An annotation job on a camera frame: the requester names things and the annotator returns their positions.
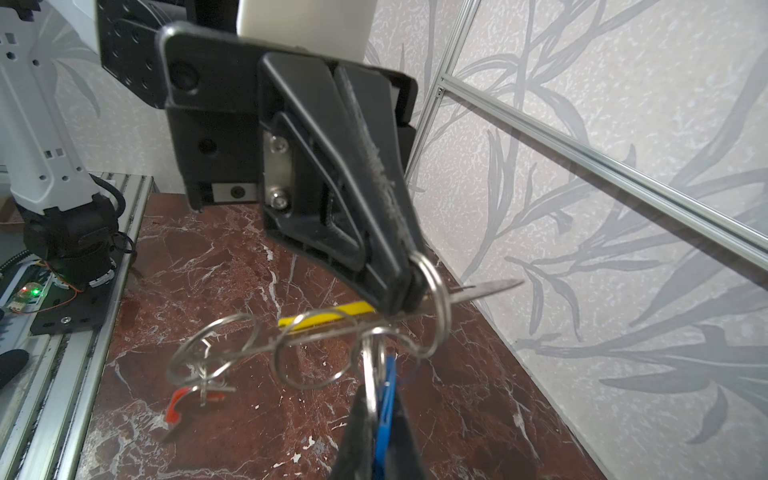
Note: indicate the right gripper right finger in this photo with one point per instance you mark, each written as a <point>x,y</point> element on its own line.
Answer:
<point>403,457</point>

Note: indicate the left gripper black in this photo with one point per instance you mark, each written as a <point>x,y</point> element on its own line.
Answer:
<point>347,128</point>

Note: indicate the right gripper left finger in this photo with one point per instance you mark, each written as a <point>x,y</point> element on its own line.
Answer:
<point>355,454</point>

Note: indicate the key with blue tag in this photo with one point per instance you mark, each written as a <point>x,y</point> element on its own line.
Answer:
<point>379,372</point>

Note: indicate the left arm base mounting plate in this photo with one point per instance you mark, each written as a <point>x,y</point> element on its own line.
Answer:
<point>31,292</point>

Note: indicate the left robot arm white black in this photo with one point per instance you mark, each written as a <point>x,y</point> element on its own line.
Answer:
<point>69,215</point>

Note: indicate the yellow black work glove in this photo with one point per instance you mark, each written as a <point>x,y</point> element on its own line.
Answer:
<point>12,363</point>

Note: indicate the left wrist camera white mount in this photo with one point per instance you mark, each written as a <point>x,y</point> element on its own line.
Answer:
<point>334,28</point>

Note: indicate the aluminium front rail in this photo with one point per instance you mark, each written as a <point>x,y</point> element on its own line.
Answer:
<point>46,408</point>

